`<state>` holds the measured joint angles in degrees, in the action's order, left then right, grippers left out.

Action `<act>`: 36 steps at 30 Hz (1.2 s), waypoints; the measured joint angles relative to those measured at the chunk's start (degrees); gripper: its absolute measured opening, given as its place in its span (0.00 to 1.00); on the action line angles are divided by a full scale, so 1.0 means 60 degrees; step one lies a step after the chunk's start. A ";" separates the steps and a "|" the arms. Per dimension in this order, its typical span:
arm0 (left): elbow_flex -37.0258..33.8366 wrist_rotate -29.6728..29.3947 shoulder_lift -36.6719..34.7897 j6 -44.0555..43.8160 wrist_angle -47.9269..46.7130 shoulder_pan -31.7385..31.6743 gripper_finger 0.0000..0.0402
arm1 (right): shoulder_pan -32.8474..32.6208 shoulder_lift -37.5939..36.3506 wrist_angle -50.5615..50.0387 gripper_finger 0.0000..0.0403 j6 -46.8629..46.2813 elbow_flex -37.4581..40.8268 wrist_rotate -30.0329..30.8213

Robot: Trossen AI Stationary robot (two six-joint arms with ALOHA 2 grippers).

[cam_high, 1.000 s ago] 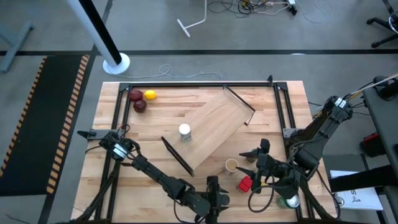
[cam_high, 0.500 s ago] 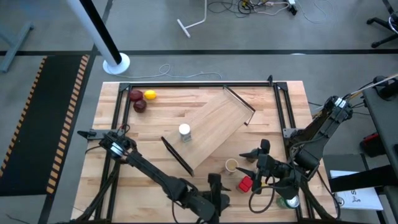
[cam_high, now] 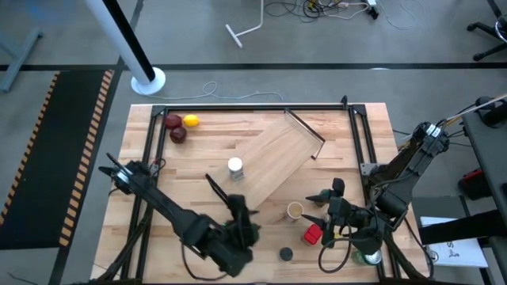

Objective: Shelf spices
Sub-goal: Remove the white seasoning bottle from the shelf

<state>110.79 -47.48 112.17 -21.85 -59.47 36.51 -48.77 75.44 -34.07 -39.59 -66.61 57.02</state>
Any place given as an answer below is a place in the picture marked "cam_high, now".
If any black office chair base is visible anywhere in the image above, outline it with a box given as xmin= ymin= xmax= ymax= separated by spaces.
xmin=466 ymin=0 xmax=507 ymax=62

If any yellow and white cable bundle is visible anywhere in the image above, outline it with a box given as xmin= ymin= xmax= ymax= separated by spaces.
xmin=398 ymin=93 xmax=507 ymax=150

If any white T-shaped stand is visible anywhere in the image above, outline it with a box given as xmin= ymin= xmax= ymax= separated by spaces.
xmin=225 ymin=0 xmax=265 ymax=49

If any black desk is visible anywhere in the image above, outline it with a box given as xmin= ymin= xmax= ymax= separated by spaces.
xmin=418 ymin=109 xmax=507 ymax=285

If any black aluminium rig frame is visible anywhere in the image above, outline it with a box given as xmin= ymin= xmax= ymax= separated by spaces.
xmin=89 ymin=94 xmax=436 ymax=285

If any white paper sheet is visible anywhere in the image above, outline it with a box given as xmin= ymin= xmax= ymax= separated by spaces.
xmin=420 ymin=216 xmax=489 ymax=268

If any tan paper cup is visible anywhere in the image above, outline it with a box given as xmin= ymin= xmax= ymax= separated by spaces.
xmin=285 ymin=200 xmax=305 ymax=223

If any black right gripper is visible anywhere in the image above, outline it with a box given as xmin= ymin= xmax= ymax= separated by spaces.
xmin=301 ymin=177 xmax=360 ymax=247

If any wooden tray with black handles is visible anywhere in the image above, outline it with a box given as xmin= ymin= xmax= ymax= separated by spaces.
xmin=204 ymin=108 xmax=327 ymax=226

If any white lid spice jar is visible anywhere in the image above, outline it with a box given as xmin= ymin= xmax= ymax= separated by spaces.
xmin=227 ymin=157 xmax=246 ymax=182

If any red and black bag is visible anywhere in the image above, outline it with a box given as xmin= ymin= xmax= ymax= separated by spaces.
xmin=458 ymin=169 xmax=490 ymax=201

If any dark red apple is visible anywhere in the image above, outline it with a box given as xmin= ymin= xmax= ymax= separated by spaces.
xmin=165 ymin=113 xmax=184 ymax=130
xmin=170 ymin=126 xmax=189 ymax=144

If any white floor cable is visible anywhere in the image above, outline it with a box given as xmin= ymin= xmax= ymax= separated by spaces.
xmin=148 ymin=81 xmax=284 ymax=103

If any grey table leg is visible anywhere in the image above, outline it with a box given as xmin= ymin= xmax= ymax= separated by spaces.
xmin=0 ymin=27 xmax=44 ymax=94

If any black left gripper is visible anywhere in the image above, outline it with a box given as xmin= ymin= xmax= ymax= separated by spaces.
xmin=227 ymin=193 xmax=261 ymax=249

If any tangled floor cable bundle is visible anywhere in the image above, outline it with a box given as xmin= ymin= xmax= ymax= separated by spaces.
xmin=264 ymin=0 xmax=381 ymax=21

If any red lid spice container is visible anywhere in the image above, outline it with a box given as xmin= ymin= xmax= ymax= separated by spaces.
xmin=303 ymin=223 xmax=324 ymax=247

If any white fan stand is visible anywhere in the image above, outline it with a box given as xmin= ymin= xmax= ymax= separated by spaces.
xmin=85 ymin=0 xmax=166 ymax=96

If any black mat with orange stripes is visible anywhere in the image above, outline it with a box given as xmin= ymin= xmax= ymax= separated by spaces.
xmin=0 ymin=70 xmax=122 ymax=249

